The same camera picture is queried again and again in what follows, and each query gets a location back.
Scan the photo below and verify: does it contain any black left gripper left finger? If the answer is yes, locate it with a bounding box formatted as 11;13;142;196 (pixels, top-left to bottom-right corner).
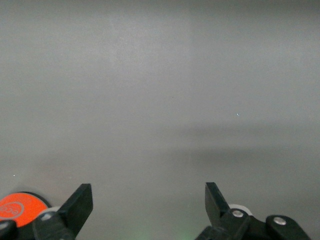
31;183;94;240

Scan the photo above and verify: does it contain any orange can with silver lid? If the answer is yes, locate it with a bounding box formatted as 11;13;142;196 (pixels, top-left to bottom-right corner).
0;191;52;228

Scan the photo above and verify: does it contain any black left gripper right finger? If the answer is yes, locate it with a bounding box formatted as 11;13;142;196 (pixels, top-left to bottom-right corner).
194;182;253;240

